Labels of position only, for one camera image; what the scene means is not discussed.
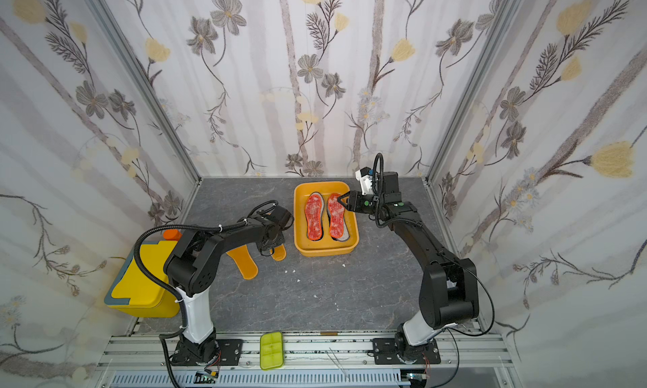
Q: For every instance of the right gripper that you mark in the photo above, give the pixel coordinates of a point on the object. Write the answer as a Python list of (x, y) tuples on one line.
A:
[(356, 201)]

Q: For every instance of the yellow lidded lunch box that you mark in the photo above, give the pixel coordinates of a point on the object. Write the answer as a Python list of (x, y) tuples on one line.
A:
[(135, 294)]

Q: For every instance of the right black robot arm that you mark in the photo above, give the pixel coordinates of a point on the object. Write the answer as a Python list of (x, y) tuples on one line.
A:
[(449, 287)]

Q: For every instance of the wide yellow fuzzy insole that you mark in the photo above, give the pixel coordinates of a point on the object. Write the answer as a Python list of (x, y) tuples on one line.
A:
[(244, 262)]

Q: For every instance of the narrow yellow fuzzy insole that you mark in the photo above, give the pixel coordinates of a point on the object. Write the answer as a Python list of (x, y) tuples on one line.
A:
[(279, 253)]

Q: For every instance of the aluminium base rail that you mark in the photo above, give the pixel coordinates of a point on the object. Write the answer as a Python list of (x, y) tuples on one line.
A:
[(314, 359)]

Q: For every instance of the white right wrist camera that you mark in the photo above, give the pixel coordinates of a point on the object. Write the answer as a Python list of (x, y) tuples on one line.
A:
[(368, 180)]

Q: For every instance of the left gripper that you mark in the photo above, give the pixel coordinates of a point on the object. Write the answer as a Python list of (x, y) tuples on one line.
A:
[(264, 249)]

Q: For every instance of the yellow plastic storage box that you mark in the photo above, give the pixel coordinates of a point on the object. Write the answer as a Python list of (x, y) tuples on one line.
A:
[(326, 245)]

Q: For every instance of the orange cylinder bottle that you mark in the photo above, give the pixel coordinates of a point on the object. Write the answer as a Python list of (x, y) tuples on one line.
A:
[(172, 235)]

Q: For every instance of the grey felt insole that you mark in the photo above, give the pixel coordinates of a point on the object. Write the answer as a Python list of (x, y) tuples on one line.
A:
[(344, 234)]

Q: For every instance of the red white patterned insole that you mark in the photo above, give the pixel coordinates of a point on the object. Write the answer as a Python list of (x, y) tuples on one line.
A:
[(335, 212)]

